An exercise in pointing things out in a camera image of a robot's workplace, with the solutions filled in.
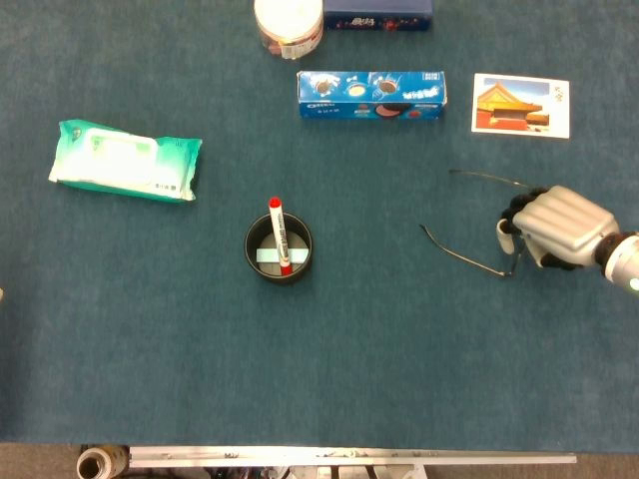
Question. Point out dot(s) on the brown tape roll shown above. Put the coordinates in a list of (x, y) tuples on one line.
[(112, 459)]

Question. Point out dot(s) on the pale blue flat eraser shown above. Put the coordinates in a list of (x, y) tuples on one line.
[(299, 255)]

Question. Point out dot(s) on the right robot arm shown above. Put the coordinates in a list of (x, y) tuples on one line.
[(624, 259)]

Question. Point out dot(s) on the dark blue rectangular box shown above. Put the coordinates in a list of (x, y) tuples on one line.
[(374, 10)]

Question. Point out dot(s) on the blue Oreo cookie box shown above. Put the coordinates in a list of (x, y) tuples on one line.
[(349, 107)]

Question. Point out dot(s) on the palace picture postcard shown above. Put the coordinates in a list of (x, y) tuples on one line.
[(509, 107)]

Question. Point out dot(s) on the green white wet wipes pack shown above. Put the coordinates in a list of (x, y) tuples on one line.
[(120, 159)]

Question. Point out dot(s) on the blue felt table cloth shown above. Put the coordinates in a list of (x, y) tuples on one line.
[(349, 349)]

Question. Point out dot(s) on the clear plastic jar white lid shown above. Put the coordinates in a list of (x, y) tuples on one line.
[(289, 20)]

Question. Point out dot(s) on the red cap whiteboard marker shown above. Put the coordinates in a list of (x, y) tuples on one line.
[(278, 229)]

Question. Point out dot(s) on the thin-framed eyeglasses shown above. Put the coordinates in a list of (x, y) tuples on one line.
[(505, 274)]

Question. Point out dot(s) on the black mesh pen holder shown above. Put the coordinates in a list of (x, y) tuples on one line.
[(252, 259)]

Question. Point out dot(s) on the aluminium rail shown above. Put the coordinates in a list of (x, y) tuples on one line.
[(349, 455)]

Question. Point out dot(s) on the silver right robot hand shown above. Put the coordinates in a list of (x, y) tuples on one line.
[(564, 224)]

